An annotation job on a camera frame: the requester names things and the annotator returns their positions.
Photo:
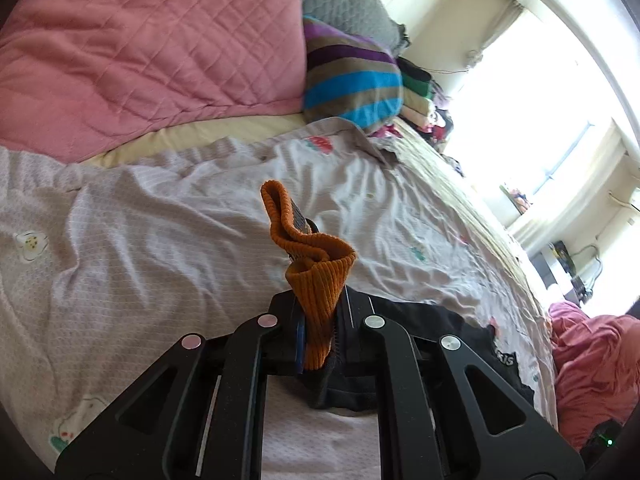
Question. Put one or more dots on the white window curtain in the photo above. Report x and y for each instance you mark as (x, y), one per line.
(501, 23)

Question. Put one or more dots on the grey quilted headboard cushion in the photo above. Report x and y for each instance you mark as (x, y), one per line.
(365, 18)

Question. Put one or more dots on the black orange-cuffed sweater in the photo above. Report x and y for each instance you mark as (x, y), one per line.
(317, 274)

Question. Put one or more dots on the striped knit pillow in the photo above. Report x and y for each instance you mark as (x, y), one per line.
(349, 77)

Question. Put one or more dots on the pink quilted pillow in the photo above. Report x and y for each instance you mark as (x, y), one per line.
(81, 77)

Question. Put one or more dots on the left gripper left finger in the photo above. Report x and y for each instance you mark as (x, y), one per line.
(198, 411)

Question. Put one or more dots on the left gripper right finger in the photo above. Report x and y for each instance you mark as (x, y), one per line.
(450, 405)

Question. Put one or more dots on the strawberry print bed sheet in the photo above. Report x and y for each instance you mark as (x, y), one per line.
(103, 269)

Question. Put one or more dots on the stack of folded clothes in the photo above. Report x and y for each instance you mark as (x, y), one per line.
(425, 106)

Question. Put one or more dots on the pink crumpled blanket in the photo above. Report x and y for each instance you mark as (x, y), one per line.
(597, 369)

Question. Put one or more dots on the white side desk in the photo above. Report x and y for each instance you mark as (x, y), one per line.
(566, 275)

